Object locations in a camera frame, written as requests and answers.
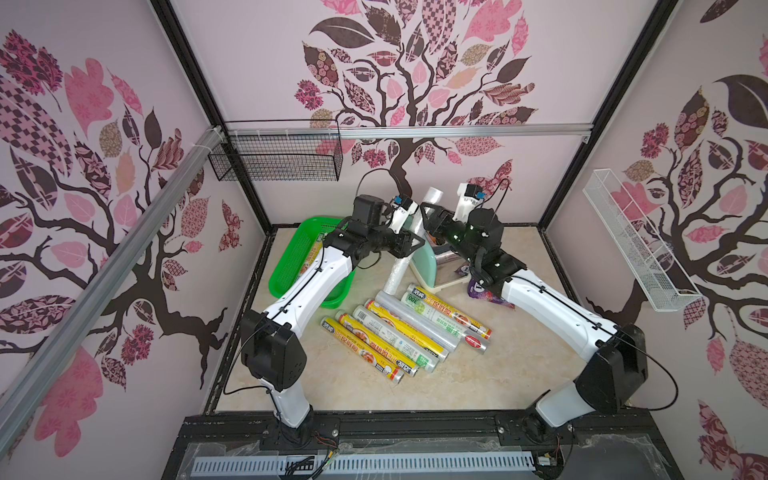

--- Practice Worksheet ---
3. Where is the short yellow wrap roll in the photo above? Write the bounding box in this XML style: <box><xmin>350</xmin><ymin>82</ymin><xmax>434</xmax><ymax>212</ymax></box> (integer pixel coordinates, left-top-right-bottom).
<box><xmin>299</xmin><ymin>234</ymin><xmax>323</xmax><ymax>275</ymax></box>

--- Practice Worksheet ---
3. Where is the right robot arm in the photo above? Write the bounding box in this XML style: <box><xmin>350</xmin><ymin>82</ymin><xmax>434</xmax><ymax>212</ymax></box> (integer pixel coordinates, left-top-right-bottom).
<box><xmin>420</xmin><ymin>203</ymin><xmax>654</xmax><ymax>429</ymax></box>

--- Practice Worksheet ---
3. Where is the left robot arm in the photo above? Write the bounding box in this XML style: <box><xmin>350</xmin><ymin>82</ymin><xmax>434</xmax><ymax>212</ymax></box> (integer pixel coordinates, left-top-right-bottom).
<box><xmin>239</xmin><ymin>195</ymin><xmax>424</xmax><ymax>431</ymax></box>

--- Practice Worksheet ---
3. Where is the yellow red wrap roll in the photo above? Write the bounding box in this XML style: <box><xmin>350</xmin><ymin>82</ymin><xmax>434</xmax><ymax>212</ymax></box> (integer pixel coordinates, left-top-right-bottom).
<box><xmin>407</xmin><ymin>283</ymin><xmax>492</xmax><ymax>340</ymax></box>

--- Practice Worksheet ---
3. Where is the clear white-label wrap roll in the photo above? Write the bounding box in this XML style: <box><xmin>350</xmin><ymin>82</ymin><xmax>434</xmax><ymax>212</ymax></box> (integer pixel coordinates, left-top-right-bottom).
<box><xmin>352</xmin><ymin>306</ymin><xmax>438</xmax><ymax>373</ymax></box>

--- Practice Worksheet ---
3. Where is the green plastic basket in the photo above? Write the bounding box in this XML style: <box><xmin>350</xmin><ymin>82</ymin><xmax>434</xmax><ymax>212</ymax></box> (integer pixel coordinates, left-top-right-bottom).
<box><xmin>269</xmin><ymin>216</ymin><xmax>355</xmax><ymax>309</ymax></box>

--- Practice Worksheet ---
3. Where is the green-label wrap roll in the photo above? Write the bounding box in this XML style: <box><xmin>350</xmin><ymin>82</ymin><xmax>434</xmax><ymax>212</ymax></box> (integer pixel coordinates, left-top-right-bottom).
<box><xmin>401</xmin><ymin>293</ymin><xmax>489</xmax><ymax>354</ymax></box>

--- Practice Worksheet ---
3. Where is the mint green toaster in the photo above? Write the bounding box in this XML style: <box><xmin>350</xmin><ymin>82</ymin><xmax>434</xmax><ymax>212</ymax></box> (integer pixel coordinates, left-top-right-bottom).
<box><xmin>408</xmin><ymin>212</ymin><xmax>470</xmax><ymax>294</ymax></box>

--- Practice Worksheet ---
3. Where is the purple Fox's candy bag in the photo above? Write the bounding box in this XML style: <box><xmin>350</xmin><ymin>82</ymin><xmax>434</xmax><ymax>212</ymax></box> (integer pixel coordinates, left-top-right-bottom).
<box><xmin>467</xmin><ymin>279</ymin><xmax>515</xmax><ymax>309</ymax></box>

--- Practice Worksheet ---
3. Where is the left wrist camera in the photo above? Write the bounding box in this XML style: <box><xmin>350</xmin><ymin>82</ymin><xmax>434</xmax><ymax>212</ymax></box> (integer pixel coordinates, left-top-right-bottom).
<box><xmin>387</xmin><ymin>195</ymin><xmax>419</xmax><ymax>234</ymax></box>

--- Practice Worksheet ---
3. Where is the black wire wall basket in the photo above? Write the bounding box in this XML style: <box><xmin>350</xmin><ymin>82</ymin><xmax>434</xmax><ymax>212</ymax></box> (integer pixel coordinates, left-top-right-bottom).
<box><xmin>208</xmin><ymin>118</ymin><xmax>343</xmax><ymax>182</ymax></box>

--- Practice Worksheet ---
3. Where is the aluminium rail back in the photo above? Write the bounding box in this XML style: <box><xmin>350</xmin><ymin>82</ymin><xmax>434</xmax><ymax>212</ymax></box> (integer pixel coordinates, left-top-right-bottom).
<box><xmin>228</xmin><ymin>123</ymin><xmax>593</xmax><ymax>140</ymax></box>

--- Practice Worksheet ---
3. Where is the aluminium rail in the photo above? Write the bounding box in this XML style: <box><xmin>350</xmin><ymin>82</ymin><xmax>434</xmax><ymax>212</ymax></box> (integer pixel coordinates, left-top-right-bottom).
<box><xmin>228</xmin><ymin>123</ymin><xmax>593</xmax><ymax>140</ymax></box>
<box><xmin>1</xmin><ymin>126</ymin><xmax>224</xmax><ymax>455</ymax></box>

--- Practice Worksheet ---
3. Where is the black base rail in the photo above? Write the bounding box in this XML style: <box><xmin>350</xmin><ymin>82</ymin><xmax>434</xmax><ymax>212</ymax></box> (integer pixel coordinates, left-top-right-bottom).
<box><xmin>165</xmin><ymin>409</ymin><xmax>669</xmax><ymax>472</ymax></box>

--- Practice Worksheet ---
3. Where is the white wire wall shelf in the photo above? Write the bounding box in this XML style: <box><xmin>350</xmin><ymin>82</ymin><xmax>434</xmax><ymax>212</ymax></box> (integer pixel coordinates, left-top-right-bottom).
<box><xmin>583</xmin><ymin>169</ymin><xmax>703</xmax><ymax>312</ymax></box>

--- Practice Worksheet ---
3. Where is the white slotted cable duct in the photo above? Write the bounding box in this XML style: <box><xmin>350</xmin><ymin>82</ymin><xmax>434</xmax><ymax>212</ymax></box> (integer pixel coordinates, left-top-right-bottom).
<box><xmin>188</xmin><ymin>451</ymin><xmax>536</xmax><ymax>479</ymax></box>

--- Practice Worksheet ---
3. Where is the aluminium rail left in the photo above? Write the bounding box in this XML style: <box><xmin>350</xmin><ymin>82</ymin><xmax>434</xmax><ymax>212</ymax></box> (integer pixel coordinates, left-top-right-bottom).
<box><xmin>1</xmin><ymin>126</ymin><xmax>224</xmax><ymax>455</ymax></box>

